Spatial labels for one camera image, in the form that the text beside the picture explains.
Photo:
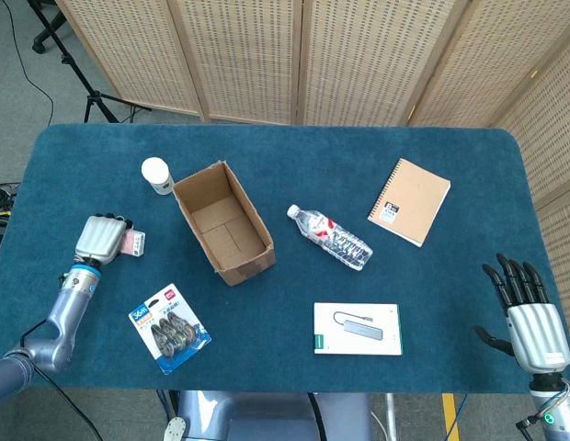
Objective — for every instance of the blue felt table cover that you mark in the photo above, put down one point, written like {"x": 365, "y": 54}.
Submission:
{"x": 289, "y": 151}

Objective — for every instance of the black tripod stand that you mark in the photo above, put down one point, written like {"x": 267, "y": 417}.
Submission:
{"x": 95, "y": 98}

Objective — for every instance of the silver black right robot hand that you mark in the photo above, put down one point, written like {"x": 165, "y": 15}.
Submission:
{"x": 535, "y": 331}

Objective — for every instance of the clear plastic water bottle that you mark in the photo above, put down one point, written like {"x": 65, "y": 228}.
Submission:
{"x": 335, "y": 239}

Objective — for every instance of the blue tape blister pack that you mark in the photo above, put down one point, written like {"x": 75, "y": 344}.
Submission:
{"x": 170, "y": 331}

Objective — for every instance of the pink white tissue pack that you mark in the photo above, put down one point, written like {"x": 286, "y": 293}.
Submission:
{"x": 137, "y": 243}

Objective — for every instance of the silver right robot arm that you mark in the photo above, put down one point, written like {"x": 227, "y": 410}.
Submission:
{"x": 556, "y": 413}

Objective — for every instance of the woven rattan screen panel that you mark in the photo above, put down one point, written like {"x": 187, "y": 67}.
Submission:
{"x": 248, "y": 55}
{"x": 128, "y": 46}
{"x": 478, "y": 69}
{"x": 368, "y": 59}
{"x": 556, "y": 161}

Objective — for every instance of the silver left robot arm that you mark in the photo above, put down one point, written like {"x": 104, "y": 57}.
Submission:
{"x": 71, "y": 298}

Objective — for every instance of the open brown cardboard box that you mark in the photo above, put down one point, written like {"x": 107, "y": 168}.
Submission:
{"x": 220, "y": 229}

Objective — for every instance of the white table leg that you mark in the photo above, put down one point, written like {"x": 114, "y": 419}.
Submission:
{"x": 391, "y": 418}

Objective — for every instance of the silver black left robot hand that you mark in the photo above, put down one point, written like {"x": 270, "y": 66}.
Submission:
{"x": 99, "y": 239}

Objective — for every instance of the black office chair base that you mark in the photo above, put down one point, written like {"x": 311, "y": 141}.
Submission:
{"x": 48, "y": 37}

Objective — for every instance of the white USB hub box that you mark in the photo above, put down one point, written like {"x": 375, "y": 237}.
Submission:
{"x": 358, "y": 328}

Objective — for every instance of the grey blue robot torso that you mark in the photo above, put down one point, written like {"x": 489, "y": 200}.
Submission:
{"x": 266, "y": 418}

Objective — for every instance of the small white jar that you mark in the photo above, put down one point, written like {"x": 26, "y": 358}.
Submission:
{"x": 155, "y": 172}

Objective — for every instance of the brown spiral notebook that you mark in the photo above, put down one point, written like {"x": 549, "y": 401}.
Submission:
{"x": 413, "y": 202}

